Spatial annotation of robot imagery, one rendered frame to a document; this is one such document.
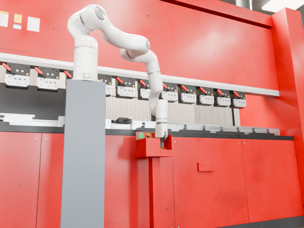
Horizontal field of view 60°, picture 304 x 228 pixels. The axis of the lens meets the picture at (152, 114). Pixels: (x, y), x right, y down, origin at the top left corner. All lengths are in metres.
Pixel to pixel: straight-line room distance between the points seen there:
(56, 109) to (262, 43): 2.30
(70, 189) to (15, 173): 0.70
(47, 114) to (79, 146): 1.37
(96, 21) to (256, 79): 2.04
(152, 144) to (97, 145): 0.58
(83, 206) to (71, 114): 0.41
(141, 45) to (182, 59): 0.93
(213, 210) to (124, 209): 0.77
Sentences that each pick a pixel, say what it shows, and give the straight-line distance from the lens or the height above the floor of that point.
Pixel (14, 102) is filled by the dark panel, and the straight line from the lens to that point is 2.59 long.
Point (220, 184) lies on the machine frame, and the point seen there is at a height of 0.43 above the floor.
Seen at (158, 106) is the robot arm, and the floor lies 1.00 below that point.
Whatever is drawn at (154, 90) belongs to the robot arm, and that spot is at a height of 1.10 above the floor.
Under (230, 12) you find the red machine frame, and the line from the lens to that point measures 3.13.
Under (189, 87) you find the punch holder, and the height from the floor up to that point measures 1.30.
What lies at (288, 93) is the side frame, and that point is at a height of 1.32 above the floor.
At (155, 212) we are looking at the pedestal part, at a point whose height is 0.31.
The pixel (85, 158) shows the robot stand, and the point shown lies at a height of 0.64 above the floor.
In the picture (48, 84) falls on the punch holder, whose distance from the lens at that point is 2.06.
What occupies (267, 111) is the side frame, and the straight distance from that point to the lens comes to 3.32.
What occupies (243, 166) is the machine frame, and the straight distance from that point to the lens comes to 2.55.
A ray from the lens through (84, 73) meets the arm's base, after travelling 1.31.
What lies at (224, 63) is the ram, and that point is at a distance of 2.80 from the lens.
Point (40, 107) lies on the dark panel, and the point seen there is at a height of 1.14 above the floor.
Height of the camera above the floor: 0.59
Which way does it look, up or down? 11 degrees up
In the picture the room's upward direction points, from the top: 1 degrees counter-clockwise
